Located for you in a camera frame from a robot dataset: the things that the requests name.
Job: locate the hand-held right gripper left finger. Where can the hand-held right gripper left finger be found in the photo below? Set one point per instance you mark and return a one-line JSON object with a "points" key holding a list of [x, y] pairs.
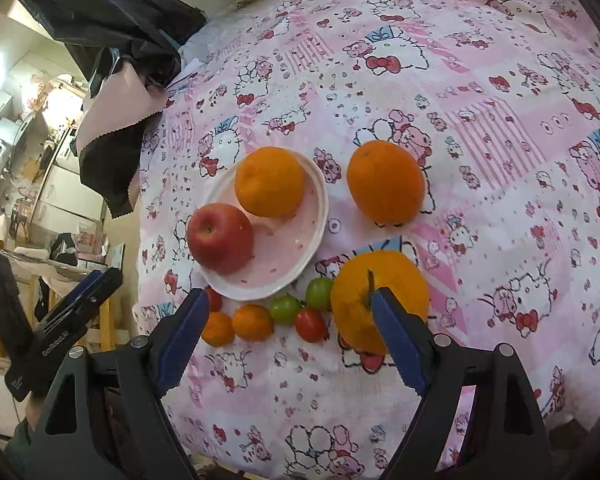
{"points": [[180, 342]]}

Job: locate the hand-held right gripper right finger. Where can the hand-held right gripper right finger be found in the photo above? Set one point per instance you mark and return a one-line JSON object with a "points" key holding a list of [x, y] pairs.
{"points": [[400, 342]]}

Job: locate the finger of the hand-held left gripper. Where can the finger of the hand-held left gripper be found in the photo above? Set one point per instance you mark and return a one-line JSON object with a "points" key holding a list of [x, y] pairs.
{"points": [[87, 287], [111, 285]]}

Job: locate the small tangerine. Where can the small tangerine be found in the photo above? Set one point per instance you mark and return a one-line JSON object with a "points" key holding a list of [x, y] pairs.
{"points": [[219, 330], [252, 322]]}

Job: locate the red cherry tomato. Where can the red cherry tomato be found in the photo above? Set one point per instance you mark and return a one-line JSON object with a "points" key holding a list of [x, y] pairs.
{"points": [[215, 301], [311, 325]]}

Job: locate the knobbed orange with stem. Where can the knobbed orange with stem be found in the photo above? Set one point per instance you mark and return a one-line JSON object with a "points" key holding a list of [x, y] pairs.
{"points": [[352, 307]]}

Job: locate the green cherry tomato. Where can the green cherry tomato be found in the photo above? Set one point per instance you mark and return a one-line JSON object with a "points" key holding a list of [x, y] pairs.
{"points": [[319, 292], [285, 309]]}

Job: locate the white fruit plate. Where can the white fruit plate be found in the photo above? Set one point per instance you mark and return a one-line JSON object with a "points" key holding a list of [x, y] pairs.
{"points": [[280, 250]]}

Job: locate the smooth round orange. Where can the smooth round orange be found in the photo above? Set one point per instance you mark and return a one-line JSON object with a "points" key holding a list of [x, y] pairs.
{"points": [[385, 182]]}

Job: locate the person's left forearm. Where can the person's left forearm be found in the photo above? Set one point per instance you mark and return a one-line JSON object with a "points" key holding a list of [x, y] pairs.
{"points": [[22, 440]]}

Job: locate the white cabinet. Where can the white cabinet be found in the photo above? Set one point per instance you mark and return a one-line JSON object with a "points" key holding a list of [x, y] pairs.
{"points": [[65, 195]]}

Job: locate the black zigzag-edged cloth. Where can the black zigzag-edged cloth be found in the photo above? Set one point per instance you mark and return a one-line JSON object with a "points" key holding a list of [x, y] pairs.
{"points": [[110, 175]]}

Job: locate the red apple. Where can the red apple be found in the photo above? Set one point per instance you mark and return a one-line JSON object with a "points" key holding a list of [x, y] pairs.
{"points": [[220, 237]]}

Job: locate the pink zigzag-edged cloth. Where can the pink zigzag-edged cloth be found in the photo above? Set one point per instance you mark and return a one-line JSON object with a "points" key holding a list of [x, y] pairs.
{"points": [[117, 110]]}

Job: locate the bumpy round orange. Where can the bumpy round orange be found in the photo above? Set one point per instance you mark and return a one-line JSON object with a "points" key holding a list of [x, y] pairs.
{"points": [[270, 182]]}

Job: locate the pink cartoon printed blanket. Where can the pink cartoon printed blanket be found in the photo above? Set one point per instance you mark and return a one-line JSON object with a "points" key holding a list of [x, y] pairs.
{"points": [[480, 110]]}

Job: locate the dark shiny jacket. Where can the dark shiny jacket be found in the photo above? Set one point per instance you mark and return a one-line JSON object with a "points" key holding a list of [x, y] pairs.
{"points": [[105, 15]]}

